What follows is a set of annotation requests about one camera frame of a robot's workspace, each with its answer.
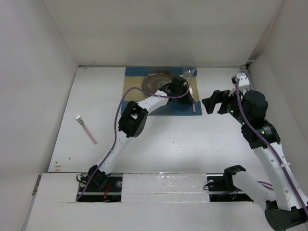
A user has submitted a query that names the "pink handled fork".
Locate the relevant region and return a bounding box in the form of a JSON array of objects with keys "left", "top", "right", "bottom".
[{"left": 76, "top": 114, "right": 97, "bottom": 145}]

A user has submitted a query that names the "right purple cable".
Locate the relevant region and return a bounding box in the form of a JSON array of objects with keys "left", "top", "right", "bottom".
[{"left": 216, "top": 78, "right": 308, "bottom": 212}]

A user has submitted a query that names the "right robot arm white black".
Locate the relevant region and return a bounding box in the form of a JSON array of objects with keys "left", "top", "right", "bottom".
[{"left": 202, "top": 90, "right": 308, "bottom": 231}]

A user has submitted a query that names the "pink handled knife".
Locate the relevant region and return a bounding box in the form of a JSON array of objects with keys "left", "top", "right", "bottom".
[{"left": 189, "top": 86, "right": 196, "bottom": 113}]

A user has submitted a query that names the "dark olive round plate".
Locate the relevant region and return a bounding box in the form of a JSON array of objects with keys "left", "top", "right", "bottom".
[{"left": 142, "top": 70, "right": 177, "bottom": 97}]

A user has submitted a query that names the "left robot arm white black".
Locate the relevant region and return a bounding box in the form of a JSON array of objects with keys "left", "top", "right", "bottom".
[{"left": 86, "top": 76, "right": 193, "bottom": 191}]

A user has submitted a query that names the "purple cable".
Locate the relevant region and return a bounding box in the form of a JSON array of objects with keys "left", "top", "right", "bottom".
[
  {"left": 76, "top": 83, "right": 191, "bottom": 201},
  {"left": 216, "top": 78, "right": 308, "bottom": 212}
]

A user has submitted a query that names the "clear plastic cup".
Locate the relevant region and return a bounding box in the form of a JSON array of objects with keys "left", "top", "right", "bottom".
[{"left": 182, "top": 61, "right": 196, "bottom": 80}]

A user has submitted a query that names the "blue beige cloth placemat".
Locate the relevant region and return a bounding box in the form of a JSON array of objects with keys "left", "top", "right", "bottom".
[{"left": 121, "top": 66, "right": 202, "bottom": 116}]

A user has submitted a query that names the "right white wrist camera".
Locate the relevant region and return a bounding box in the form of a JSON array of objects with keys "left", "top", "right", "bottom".
[{"left": 231, "top": 73, "right": 250, "bottom": 91}]

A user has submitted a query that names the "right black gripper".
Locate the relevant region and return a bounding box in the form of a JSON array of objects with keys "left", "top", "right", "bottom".
[{"left": 202, "top": 86, "right": 250, "bottom": 126}]

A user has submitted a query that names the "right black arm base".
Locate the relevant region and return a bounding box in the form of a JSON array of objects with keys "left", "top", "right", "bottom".
[{"left": 203, "top": 174, "right": 253, "bottom": 202}]

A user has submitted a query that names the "aluminium rail right side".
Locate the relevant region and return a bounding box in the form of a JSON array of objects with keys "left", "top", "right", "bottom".
[{"left": 240, "top": 64, "right": 254, "bottom": 90}]

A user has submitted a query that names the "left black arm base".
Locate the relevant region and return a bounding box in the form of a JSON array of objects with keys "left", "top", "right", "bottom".
[{"left": 77, "top": 174, "right": 123, "bottom": 203}]

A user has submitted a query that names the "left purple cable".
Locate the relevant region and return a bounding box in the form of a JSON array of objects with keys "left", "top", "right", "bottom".
[{"left": 76, "top": 83, "right": 191, "bottom": 201}]

